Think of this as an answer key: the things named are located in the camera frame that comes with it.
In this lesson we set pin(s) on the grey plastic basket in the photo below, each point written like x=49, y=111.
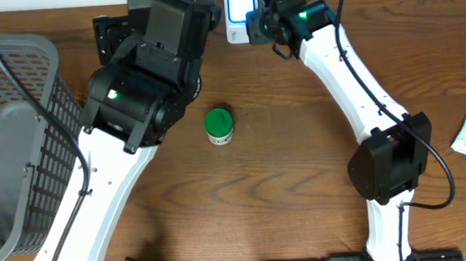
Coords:
x=35, y=162

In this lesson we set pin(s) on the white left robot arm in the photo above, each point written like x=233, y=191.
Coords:
x=149, y=74

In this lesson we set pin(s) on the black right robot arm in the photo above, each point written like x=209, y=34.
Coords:
x=394, y=146

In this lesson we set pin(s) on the green lid jar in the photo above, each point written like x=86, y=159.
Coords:
x=219, y=126

